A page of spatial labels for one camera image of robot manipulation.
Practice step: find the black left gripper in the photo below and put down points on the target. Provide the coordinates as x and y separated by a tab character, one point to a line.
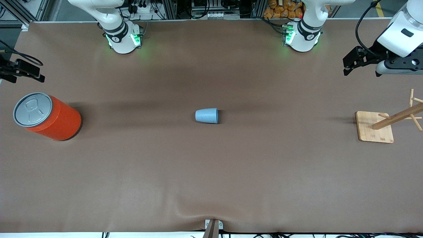
373	53

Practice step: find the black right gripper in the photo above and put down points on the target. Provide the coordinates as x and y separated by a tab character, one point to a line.
6	68

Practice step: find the light blue plastic cup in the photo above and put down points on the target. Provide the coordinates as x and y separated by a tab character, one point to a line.
206	115

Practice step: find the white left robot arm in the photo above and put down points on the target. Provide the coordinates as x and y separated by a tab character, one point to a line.
302	39

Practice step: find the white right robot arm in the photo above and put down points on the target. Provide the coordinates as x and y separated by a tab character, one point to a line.
120	39

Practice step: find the wooden cup rack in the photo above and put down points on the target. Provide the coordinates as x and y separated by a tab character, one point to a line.
375	130

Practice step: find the orange can with grey lid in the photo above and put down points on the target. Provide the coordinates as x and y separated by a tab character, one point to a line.
56	120

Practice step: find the orange snack bag pile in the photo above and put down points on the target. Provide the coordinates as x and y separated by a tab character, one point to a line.
282	8

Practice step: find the white power strip with plugs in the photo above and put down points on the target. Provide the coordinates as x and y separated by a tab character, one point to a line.
142	9

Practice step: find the long white power strip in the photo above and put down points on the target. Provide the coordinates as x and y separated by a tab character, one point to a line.
223	15

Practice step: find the brown table mat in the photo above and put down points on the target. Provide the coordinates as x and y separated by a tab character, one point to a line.
211	172

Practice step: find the aluminium frame profile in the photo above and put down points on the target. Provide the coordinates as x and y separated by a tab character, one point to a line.
258	8
169	8
23	13

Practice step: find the metal clamp bracket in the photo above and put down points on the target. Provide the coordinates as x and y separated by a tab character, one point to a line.
220	224

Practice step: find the grey camera stand pole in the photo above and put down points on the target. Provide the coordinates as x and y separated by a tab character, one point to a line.
211	231

